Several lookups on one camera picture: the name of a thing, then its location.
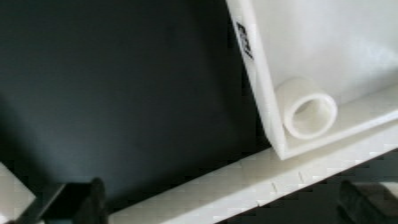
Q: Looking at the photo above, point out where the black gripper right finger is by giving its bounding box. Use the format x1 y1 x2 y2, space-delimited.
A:
335 181 398 224

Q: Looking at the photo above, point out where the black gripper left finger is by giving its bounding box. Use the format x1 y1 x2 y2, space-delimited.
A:
12 178 108 224

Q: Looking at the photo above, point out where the white square tabletop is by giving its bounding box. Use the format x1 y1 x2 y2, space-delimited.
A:
225 0 398 159

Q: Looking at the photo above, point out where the white L-shaped obstacle fence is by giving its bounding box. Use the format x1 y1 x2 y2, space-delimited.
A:
0 119 398 224

